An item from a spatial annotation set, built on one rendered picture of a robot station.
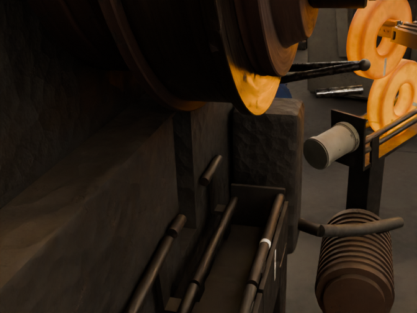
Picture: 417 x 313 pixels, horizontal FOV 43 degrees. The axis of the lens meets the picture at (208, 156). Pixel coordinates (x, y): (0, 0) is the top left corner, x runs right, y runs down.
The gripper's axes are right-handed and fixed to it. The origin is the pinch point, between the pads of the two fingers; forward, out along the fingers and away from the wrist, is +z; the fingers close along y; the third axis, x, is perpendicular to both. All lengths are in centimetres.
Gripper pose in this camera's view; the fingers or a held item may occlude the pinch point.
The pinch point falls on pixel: (382, 27)
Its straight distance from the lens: 103.8
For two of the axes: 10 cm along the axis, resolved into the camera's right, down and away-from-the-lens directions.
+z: -6.4, -3.4, 6.9
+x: -0.1, -8.9, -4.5
